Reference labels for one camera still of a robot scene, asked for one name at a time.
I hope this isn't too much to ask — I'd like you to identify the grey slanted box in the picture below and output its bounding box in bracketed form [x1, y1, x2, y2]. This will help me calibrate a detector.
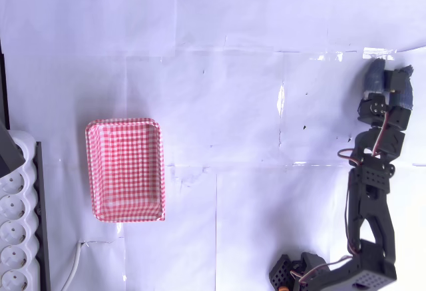
[0, 117, 26, 179]

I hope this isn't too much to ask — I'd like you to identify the white power cable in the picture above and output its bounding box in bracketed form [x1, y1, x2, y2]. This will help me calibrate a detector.
[61, 241, 89, 291]

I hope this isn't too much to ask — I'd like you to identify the clear tape strip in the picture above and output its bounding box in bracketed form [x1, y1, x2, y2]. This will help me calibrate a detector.
[361, 47, 397, 61]

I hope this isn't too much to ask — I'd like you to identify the black metal rail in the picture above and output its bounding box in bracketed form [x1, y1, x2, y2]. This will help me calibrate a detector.
[33, 141, 52, 291]

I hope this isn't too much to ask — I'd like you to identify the red checkered tray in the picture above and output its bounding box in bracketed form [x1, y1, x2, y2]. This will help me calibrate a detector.
[85, 117, 166, 223]

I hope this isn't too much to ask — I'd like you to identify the white power strip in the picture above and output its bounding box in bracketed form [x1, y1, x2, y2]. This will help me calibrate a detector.
[0, 130, 40, 291]

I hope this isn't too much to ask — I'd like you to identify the small black cube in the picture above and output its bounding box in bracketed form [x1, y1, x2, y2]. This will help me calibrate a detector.
[383, 69, 409, 95]

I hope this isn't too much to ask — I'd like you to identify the dark vertical edge strip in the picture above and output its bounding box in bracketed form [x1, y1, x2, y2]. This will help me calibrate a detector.
[0, 37, 11, 131]

